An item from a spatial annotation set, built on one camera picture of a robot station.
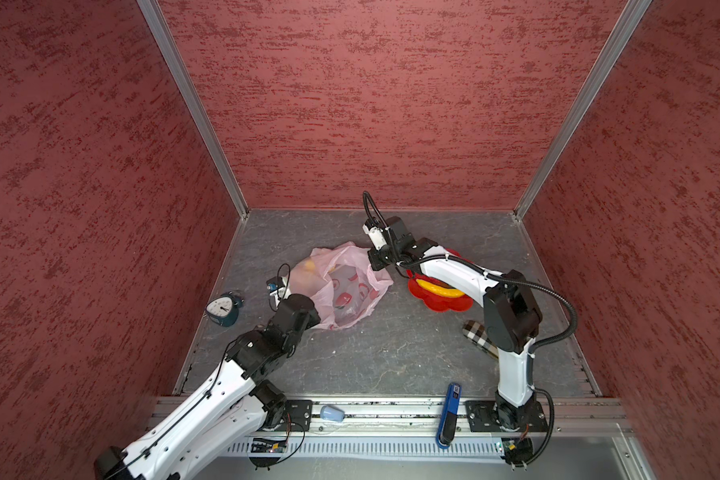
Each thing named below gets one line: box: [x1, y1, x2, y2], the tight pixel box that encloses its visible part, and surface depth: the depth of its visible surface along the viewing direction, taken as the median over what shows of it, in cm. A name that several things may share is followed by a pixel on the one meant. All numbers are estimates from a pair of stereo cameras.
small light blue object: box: [320, 405, 345, 422], surface depth 75 cm
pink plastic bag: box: [290, 242, 394, 330], surface depth 93 cm
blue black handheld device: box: [436, 383, 462, 450], surface depth 76 cm
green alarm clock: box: [204, 291, 245, 327], surface depth 91 cm
